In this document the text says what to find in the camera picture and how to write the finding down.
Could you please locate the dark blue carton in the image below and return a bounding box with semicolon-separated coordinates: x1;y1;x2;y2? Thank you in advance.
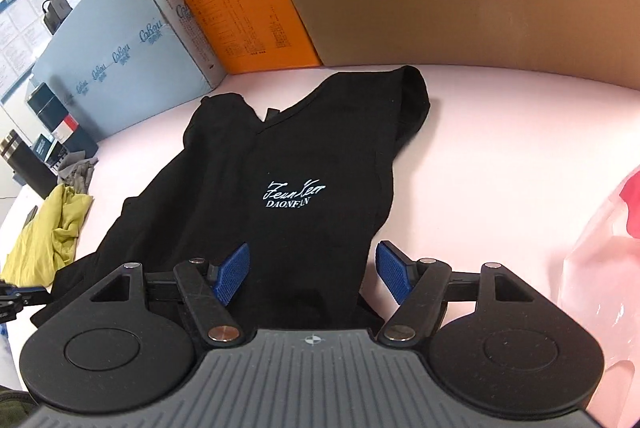
27;83;99;157

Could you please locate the grey patterned cloth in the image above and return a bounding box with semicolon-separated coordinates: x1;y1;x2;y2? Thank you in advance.
58;157;99;194

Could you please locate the black power adapter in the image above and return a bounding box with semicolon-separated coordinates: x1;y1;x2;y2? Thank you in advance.
41;0;72;34

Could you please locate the black t-shirt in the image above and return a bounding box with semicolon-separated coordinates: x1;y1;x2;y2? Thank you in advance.
32;66;431;330

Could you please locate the yellow-green folded garment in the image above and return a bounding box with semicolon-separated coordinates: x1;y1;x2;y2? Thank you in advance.
1;185;93;287

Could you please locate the black thermos bottle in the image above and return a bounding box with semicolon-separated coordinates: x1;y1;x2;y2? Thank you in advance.
1;129;58;199

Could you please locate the wall notice board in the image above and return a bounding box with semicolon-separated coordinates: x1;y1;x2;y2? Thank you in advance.
1;0;51;98

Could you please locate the light blue cardboard box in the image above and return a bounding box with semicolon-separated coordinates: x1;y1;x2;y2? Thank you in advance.
32;0;226;141

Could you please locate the pink plastic bag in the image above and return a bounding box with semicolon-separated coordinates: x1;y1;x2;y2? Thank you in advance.
558;170;639;427

